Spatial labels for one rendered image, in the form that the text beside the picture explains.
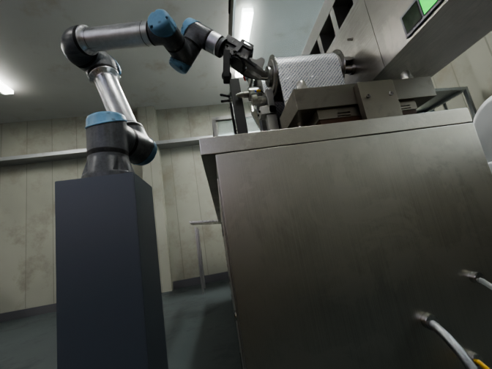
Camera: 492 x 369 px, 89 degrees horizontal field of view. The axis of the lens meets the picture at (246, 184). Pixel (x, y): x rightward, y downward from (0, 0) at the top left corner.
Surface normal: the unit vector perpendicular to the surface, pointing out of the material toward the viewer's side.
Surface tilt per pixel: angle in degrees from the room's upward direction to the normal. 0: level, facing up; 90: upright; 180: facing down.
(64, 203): 90
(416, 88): 90
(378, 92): 90
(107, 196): 90
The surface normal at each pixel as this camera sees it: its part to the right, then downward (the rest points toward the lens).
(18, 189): 0.11, -0.22
